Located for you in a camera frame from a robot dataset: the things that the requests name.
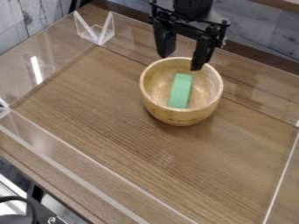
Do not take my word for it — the clear acrylic corner bracket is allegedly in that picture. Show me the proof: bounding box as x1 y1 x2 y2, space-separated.
73 10 114 46

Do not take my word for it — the black cable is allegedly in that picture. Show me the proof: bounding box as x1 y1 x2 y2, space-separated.
0 195 38 224

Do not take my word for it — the wooden bowl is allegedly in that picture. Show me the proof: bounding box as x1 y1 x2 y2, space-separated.
138 57 224 126

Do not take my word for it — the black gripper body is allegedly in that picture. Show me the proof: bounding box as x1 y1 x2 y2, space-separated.
149 0 229 48

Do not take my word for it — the black table leg bracket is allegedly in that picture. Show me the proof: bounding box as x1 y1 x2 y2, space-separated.
26 184 68 224

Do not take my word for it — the green rectangular stick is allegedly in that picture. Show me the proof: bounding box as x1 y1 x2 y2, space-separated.
168 73 192 109

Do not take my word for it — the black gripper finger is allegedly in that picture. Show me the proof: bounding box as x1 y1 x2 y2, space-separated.
153 22 176 59
190 35 214 71

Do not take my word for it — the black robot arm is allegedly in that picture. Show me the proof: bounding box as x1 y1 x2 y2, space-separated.
148 0 229 71

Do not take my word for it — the clear acrylic barrier wall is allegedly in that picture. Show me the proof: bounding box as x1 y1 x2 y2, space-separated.
0 99 197 224

